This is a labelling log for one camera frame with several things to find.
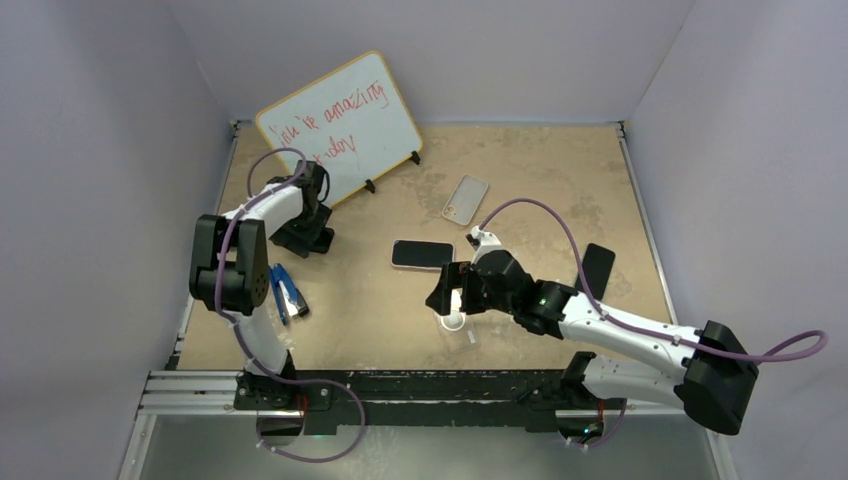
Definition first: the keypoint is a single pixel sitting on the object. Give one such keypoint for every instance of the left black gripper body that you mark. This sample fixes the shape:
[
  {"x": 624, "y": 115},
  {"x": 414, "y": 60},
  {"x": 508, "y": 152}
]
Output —
[{"x": 305, "y": 229}]

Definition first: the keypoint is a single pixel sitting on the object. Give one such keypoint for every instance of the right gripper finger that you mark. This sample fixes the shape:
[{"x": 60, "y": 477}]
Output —
[
  {"x": 450, "y": 279},
  {"x": 473, "y": 295}
]

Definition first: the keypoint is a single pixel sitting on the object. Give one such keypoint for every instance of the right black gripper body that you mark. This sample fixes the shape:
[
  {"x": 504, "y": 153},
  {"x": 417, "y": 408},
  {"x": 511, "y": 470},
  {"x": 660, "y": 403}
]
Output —
[{"x": 500, "y": 302}]

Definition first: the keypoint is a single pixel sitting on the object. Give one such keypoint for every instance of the clear phone case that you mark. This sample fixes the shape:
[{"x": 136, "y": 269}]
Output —
[{"x": 457, "y": 333}]

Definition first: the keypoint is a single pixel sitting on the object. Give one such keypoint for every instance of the black smartphone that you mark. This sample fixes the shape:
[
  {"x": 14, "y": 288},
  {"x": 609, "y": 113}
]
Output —
[{"x": 422, "y": 254}]

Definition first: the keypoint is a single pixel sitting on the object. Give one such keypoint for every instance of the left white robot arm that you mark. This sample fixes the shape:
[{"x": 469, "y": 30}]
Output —
[{"x": 230, "y": 272}]

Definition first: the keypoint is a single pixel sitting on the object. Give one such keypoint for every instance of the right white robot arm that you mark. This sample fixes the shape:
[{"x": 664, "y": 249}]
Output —
[{"x": 704, "y": 371}]

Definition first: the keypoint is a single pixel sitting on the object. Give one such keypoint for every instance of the translucent white phone case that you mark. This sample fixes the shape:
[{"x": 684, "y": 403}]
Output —
[{"x": 464, "y": 201}]

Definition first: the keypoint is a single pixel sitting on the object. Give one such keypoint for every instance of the black phone right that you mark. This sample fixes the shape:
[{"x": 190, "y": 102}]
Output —
[{"x": 597, "y": 264}]

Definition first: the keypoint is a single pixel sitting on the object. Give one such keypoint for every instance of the blue black stapler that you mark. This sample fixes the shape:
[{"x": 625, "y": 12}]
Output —
[{"x": 290, "y": 303}]

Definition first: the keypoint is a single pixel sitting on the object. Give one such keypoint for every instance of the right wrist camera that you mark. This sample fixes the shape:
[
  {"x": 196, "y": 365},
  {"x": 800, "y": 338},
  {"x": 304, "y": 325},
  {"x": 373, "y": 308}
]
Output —
[{"x": 482, "y": 242}]

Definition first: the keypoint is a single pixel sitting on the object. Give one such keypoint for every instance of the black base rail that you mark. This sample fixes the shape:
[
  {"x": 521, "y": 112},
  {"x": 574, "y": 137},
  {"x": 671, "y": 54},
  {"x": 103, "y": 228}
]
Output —
[{"x": 537, "y": 401}]

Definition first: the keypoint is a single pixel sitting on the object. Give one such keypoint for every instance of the whiteboard with orange frame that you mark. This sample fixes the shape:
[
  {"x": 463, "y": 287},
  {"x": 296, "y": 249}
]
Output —
[{"x": 352, "y": 121}]

